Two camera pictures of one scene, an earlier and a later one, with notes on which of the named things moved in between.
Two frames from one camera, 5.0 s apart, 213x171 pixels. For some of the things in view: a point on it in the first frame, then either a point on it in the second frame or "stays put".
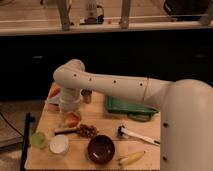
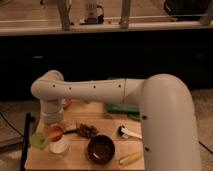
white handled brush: (122, 131) stays put
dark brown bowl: (101, 149) stays put
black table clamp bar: (26, 143) stays put
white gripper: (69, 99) to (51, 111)
